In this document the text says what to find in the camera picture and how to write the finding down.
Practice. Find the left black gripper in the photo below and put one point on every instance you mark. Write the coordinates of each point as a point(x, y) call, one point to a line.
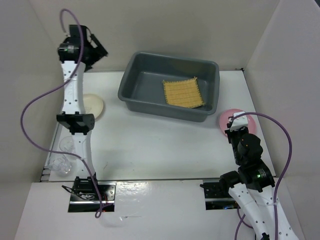
point(104, 53)

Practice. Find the cream bear plate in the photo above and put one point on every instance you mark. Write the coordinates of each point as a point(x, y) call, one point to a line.
point(93, 104)

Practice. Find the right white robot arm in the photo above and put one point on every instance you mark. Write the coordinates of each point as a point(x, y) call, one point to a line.
point(252, 186)

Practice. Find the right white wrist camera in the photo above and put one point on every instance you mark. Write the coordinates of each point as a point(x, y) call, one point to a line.
point(238, 121)

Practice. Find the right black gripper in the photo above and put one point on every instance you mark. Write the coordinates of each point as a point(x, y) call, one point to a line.
point(240, 129)

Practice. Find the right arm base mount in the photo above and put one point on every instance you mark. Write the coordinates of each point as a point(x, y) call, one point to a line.
point(215, 198)

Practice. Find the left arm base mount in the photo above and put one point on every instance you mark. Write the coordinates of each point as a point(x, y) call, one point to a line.
point(85, 200)

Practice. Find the clear glass cup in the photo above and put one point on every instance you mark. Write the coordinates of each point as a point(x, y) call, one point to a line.
point(59, 164)
point(67, 145)

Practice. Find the aluminium frame rail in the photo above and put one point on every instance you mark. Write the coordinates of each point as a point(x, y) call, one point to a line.
point(46, 174)

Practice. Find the grey plastic bin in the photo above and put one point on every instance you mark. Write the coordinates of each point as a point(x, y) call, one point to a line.
point(142, 85)

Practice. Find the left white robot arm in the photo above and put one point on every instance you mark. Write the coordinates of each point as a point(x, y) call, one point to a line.
point(76, 121)

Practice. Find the pink bear plate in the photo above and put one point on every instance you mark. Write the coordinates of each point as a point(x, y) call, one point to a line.
point(224, 120)

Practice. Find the clear glass cup far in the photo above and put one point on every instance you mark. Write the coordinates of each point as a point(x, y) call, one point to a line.
point(67, 145)

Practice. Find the clear glass cup near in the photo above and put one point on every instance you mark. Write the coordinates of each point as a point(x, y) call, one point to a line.
point(59, 164)

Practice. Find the yellow woven bamboo mat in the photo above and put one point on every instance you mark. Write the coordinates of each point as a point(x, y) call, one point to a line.
point(183, 93)

